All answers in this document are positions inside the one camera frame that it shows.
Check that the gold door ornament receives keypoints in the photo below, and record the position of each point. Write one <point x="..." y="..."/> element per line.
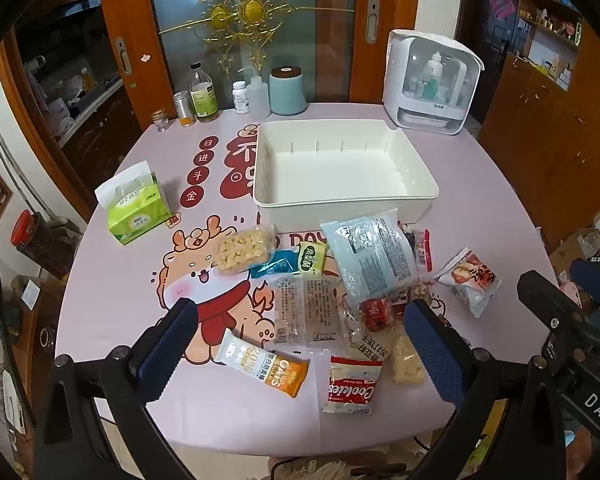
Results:
<point x="250" y="10"/>

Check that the small glass jar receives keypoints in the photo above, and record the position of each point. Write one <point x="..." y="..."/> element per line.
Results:
<point x="160" y="120"/>

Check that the wooden wall shelf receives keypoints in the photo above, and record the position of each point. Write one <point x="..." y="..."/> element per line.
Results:
<point x="550" y="25"/>

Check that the cardboard box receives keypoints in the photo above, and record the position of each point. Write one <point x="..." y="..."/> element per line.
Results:
<point x="575" y="252"/>

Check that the white countertop sterilizer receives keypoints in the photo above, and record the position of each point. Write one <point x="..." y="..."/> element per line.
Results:
<point x="432" y="82"/>

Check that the red white snack packet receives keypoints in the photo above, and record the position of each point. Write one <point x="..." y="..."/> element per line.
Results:
<point x="472" y="280"/>

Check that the red white cookie packet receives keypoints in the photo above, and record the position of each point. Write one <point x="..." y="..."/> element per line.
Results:
<point x="347" y="385"/>

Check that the green yellow snack packet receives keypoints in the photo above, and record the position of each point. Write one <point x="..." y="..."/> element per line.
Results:
<point x="312" y="258"/>

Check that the wooden glass sliding door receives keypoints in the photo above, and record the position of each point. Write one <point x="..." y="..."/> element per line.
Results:
<point x="325" y="20"/>

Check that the white plastic storage tray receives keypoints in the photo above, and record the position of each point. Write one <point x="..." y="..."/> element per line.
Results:
<point x="345" y="167"/>

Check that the clear packet with red strip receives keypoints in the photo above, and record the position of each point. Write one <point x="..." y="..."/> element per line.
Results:
<point x="420" y="252"/>

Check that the beige cracker packet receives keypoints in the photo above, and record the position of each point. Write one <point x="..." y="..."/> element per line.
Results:
<point x="380" y="347"/>

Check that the large light blue snack packet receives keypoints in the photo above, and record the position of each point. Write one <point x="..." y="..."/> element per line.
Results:
<point x="375" y="255"/>

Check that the white pill bottle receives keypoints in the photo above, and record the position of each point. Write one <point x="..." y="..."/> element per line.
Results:
<point x="240" y="97"/>

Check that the yellow snack bites bag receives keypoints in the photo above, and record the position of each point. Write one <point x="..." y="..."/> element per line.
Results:
<point x="242" y="250"/>

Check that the pink printed tablecloth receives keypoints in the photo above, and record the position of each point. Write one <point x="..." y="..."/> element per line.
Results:
<point x="130" y="285"/>

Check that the small red snack packet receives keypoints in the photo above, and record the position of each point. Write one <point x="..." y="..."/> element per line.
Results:
<point x="375" y="312"/>

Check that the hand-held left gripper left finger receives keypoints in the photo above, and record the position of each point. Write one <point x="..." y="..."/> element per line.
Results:
<point x="167" y="350"/>

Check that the metal can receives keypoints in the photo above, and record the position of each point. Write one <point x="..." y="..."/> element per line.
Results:
<point x="184" y="107"/>

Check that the white orange oat bar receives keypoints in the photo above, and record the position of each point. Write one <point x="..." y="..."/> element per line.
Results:
<point x="262" y="370"/>

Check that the translucent squeeze bottle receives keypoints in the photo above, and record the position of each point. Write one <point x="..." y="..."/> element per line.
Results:
<point x="259" y="92"/>

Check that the dark wooden side cabinet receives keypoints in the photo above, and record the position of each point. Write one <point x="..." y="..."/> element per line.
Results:
<point x="95" y="125"/>

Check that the blue foil snack packet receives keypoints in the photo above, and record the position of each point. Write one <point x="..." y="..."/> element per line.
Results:
<point x="272" y="265"/>

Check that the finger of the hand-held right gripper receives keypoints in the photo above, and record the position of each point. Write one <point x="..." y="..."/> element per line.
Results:
<point x="597" y="280"/>
<point x="545" y="295"/>

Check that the glass bottle with green label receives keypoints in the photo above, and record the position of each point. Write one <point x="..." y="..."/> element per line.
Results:
<point x="202" y="92"/>

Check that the red lidded jar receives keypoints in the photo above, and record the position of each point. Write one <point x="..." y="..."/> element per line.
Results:
<point x="27" y="232"/>

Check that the green tissue pack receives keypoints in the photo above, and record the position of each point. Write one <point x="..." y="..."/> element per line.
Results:
<point x="132" y="202"/>

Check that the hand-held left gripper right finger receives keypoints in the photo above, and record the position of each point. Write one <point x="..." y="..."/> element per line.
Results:
<point x="432" y="355"/>

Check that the light blue canister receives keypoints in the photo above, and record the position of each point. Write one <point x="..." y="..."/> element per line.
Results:
<point x="287" y="90"/>

